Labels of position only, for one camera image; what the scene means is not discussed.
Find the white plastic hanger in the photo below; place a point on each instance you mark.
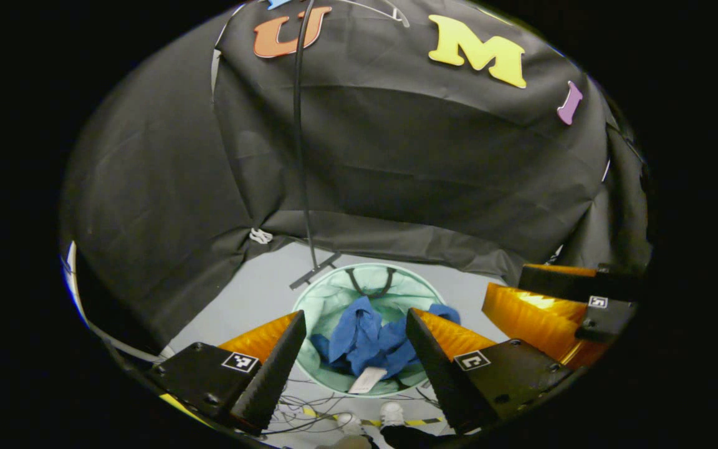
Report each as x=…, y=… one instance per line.
x=401, y=14

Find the computer monitor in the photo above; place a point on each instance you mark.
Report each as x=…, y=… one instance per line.
x=71, y=280

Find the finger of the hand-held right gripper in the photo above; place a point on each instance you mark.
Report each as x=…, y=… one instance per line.
x=608, y=318
x=571, y=284

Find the black clothes rack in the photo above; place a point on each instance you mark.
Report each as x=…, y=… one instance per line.
x=300, y=125

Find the person's left white shoe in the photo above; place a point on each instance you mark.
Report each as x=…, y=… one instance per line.
x=350, y=424

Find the green laundry hamper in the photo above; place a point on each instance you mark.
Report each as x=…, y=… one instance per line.
x=334, y=293

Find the yellow black floor tape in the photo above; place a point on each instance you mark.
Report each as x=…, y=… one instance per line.
x=424, y=422

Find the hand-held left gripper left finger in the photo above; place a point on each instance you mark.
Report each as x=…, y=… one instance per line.
x=272, y=380

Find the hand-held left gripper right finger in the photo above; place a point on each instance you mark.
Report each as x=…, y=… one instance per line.
x=440, y=374

